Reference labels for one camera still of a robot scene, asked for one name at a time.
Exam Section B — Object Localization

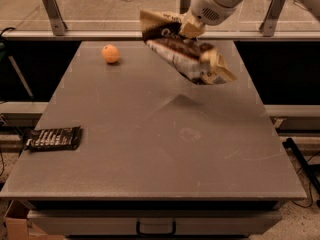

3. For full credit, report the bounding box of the brown sea salt chip bag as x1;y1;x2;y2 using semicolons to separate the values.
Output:
139;9;238;86

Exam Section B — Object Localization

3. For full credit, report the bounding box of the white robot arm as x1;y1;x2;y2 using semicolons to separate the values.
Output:
179;0;320;38

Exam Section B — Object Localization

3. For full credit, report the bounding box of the orange fruit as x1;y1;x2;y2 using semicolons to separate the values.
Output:
102;45;120;64

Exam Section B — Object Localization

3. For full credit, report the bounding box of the black stand leg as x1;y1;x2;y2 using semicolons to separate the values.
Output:
282;138;320;209

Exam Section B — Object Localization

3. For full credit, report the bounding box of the black snack bar wrapper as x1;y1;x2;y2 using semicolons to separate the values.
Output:
24;126;82;152

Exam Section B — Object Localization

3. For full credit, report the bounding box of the cardboard box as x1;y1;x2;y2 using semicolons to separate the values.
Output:
4;201;64;240

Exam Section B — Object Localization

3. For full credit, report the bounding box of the middle metal bracket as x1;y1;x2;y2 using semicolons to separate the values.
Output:
179;0;191;14

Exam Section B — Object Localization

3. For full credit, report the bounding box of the metal bracket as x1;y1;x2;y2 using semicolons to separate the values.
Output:
259;0;286;37
42;0;67;36
179;0;191;14

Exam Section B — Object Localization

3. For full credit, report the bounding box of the right metal bracket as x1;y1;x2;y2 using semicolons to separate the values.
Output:
259;0;286;37

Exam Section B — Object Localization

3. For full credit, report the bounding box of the left metal bracket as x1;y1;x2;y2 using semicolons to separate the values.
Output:
42;0;67;36

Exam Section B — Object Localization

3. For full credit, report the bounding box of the metal rail beam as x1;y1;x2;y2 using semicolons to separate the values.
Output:
0;29;320;41

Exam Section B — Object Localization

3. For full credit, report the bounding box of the grey drawer with black handle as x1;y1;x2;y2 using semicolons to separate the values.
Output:
27;210;282;237

